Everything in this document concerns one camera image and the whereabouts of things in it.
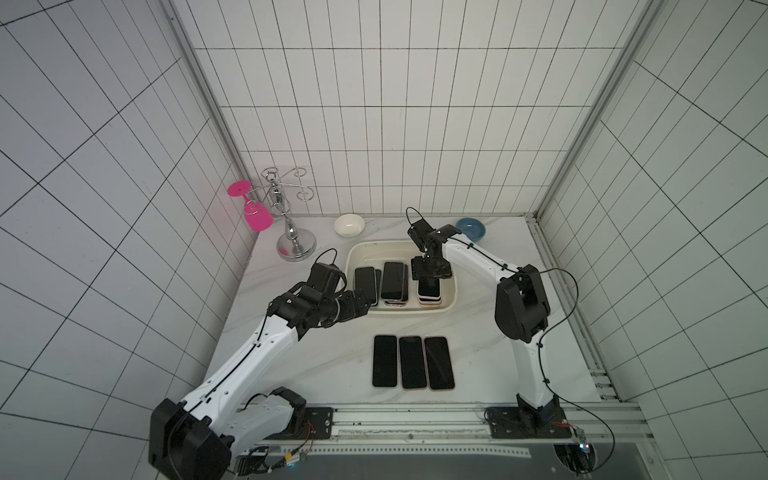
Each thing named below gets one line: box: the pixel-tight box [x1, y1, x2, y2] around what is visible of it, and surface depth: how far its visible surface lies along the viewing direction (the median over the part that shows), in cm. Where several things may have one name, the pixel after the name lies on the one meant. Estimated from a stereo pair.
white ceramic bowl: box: [333, 213, 366, 238], surface depth 113 cm
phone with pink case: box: [399, 336, 427, 389], surface depth 83 cm
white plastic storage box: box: [345, 240, 457, 314], surface depth 97 cm
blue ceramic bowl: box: [456, 217, 486, 243], surface depth 116 cm
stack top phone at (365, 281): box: [355, 267, 376, 304], surface depth 100 cm
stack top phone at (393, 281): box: [381, 262, 404, 300], surface depth 99 cm
